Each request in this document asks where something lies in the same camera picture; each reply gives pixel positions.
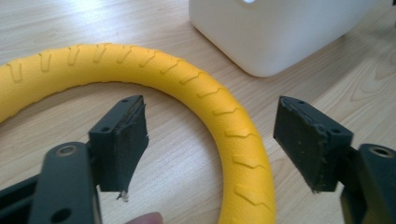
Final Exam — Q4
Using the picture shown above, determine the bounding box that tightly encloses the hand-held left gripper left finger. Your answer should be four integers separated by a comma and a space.
88, 94, 149, 202

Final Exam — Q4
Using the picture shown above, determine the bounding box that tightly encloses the white plastic box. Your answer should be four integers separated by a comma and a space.
188, 0, 378, 78

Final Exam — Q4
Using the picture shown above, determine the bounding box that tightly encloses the yellow foam ring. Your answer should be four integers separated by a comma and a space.
0, 42, 276, 224

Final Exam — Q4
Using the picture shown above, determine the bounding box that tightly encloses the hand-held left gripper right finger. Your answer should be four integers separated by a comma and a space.
273, 95, 355, 194

